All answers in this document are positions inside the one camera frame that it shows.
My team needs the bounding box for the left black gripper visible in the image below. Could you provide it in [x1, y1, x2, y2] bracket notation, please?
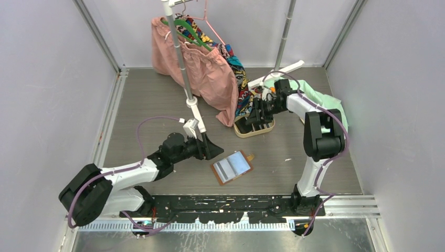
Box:
[172, 131, 223, 164]

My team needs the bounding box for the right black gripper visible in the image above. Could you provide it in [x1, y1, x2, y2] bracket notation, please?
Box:
[246, 97, 285, 126]

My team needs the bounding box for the beige oval card tray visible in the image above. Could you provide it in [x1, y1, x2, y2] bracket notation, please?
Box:
[233, 115, 276, 139]

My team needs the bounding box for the brown leather card holder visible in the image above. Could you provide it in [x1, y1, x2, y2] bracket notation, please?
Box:
[210, 150, 253, 186]

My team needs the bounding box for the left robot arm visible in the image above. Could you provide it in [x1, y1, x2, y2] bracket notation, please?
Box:
[58, 132, 224, 227]

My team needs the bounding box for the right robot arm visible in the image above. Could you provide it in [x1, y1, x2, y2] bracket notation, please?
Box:
[242, 79, 346, 216]

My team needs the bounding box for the colourful comic print garment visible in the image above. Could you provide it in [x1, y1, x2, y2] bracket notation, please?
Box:
[175, 13, 254, 117]

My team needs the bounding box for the mint cartoon print cloth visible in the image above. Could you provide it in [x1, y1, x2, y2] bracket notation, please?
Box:
[264, 78, 349, 133]

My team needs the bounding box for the green clothes hanger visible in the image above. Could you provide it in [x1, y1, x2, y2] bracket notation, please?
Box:
[174, 19, 212, 51]

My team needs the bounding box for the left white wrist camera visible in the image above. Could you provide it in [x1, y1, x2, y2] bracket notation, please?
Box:
[183, 119, 199, 139]

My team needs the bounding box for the white clothes rack right post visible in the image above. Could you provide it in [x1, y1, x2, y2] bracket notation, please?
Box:
[248, 0, 304, 90]

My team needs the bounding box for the white clothes rack post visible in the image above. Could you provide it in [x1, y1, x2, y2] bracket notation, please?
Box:
[248, 0, 304, 90]
[161, 0, 206, 133]

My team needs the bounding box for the white clothes rack left post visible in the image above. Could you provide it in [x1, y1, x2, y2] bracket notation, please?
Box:
[161, 0, 206, 133]

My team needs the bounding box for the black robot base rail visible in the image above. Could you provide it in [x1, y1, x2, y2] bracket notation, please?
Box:
[120, 194, 326, 225]

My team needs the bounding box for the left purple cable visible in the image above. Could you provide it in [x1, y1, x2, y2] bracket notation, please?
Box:
[67, 116, 186, 237]

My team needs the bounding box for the purple cable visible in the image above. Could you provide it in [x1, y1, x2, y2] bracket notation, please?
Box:
[261, 70, 349, 238]
[67, 116, 186, 237]

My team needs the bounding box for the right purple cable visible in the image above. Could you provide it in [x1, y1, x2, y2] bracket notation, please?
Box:
[261, 70, 349, 238]

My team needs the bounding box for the pink wire hanger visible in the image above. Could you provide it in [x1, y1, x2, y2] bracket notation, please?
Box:
[191, 0, 226, 45]

